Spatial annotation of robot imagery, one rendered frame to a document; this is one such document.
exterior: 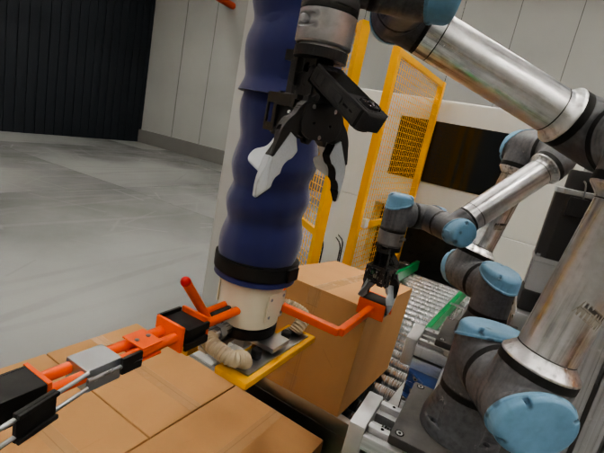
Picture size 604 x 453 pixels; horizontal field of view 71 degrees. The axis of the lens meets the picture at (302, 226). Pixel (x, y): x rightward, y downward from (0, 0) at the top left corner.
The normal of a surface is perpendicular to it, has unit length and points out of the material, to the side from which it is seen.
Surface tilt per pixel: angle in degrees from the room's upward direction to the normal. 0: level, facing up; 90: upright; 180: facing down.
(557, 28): 90
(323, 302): 83
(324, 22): 90
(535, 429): 97
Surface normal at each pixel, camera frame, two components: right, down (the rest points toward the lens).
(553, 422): -0.07, 0.34
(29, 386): 0.19, -0.95
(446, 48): -0.22, 0.53
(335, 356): -0.47, -0.02
